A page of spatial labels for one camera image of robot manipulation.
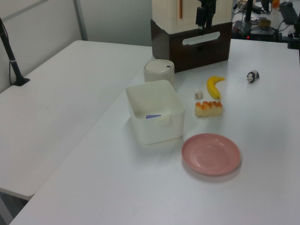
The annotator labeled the white drawer handle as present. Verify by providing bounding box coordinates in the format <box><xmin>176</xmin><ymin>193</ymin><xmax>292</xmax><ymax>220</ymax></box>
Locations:
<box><xmin>182</xmin><ymin>31</ymin><xmax>221</xmax><ymax>46</ymax></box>

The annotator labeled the black camera stand pole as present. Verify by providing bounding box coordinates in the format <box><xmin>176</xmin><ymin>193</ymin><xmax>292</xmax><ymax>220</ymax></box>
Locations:
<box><xmin>0</xmin><ymin>17</ymin><xmax>30</xmax><ymax>87</ymax></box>

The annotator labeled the toy bread with orange glaze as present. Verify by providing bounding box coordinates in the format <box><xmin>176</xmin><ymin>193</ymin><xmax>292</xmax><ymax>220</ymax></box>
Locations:
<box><xmin>195</xmin><ymin>100</ymin><xmax>224</xmax><ymax>117</ymax></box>

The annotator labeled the cream plastic storage box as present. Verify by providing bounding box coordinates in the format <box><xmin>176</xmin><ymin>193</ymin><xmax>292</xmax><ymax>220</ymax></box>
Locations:
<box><xmin>151</xmin><ymin>0</ymin><xmax>233</xmax><ymax>34</ymax></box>

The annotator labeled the black keyboard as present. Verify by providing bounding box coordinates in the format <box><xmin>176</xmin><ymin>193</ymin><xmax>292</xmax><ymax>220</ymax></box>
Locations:
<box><xmin>279</xmin><ymin>1</ymin><xmax>299</xmax><ymax>24</ymax></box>

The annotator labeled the brown tape roll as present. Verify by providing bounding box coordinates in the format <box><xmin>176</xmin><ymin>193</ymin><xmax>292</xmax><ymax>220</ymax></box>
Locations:
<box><xmin>257</xmin><ymin>18</ymin><xmax>272</xmax><ymax>28</ymax></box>

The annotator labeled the pink plastic plate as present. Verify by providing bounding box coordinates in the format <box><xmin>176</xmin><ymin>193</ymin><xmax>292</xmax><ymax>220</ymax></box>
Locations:
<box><xmin>181</xmin><ymin>133</ymin><xmax>241</xmax><ymax>177</ymax></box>

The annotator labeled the small toy panda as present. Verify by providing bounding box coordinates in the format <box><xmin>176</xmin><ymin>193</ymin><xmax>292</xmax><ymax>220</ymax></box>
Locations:
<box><xmin>246</xmin><ymin>70</ymin><xmax>260</xmax><ymax>85</ymax></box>

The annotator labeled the white square plastic bin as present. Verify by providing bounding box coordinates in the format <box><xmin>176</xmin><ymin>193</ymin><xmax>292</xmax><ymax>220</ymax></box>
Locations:
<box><xmin>125</xmin><ymin>79</ymin><xmax>186</xmax><ymax>145</ymax></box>

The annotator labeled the beige round lidded trash can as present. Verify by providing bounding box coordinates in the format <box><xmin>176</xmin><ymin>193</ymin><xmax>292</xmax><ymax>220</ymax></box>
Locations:
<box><xmin>143</xmin><ymin>59</ymin><xmax>176</xmax><ymax>84</ymax></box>

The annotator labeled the dark brown drawer cabinet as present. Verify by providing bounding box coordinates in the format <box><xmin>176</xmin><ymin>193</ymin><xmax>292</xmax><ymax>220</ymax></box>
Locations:
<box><xmin>150</xmin><ymin>18</ymin><xmax>233</xmax><ymax>74</ymax></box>

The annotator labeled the black monitor stand pole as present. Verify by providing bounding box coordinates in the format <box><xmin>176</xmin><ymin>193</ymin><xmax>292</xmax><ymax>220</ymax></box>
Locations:
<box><xmin>243</xmin><ymin>0</ymin><xmax>254</xmax><ymax>22</ymax></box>

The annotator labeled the black clamp mount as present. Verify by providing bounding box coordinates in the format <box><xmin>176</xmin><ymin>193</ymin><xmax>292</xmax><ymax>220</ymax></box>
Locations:
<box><xmin>282</xmin><ymin>14</ymin><xmax>300</xmax><ymax>49</ymax></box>

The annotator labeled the yellow toy banana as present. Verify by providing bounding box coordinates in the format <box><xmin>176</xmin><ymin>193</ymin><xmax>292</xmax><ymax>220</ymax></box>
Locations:
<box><xmin>206</xmin><ymin>75</ymin><xmax>226</xmax><ymax>100</ymax></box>

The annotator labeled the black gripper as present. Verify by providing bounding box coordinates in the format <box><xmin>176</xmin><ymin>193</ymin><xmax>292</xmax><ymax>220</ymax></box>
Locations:
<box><xmin>195</xmin><ymin>0</ymin><xmax>218</xmax><ymax>30</ymax></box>

